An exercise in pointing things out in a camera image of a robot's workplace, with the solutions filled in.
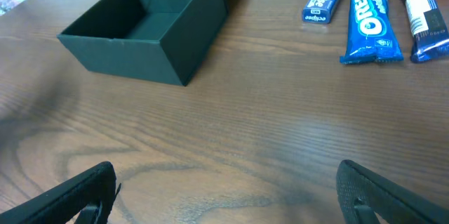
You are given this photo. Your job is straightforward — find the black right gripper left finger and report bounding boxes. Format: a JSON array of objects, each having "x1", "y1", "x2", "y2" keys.
[{"x1": 1, "y1": 162, "x2": 121, "y2": 223}]

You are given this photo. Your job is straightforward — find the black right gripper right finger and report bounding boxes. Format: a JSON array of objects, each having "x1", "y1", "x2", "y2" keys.
[{"x1": 336, "y1": 159, "x2": 448, "y2": 223}]

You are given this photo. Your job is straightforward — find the blue Oreo cookie pack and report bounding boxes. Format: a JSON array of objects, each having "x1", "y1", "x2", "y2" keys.
[{"x1": 340, "y1": 0, "x2": 403, "y2": 65}]

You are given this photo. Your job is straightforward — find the dark blue chocolate bar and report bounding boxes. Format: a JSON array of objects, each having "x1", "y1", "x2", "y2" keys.
[{"x1": 402, "y1": 0, "x2": 448, "y2": 63}]

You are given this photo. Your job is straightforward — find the dark green box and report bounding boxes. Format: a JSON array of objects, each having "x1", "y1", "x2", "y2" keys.
[{"x1": 58, "y1": 0, "x2": 229, "y2": 86}]

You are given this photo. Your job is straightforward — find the blue Eclipse mint pack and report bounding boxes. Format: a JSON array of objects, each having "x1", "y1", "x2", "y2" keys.
[{"x1": 302, "y1": 0, "x2": 339, "y2": 25}]

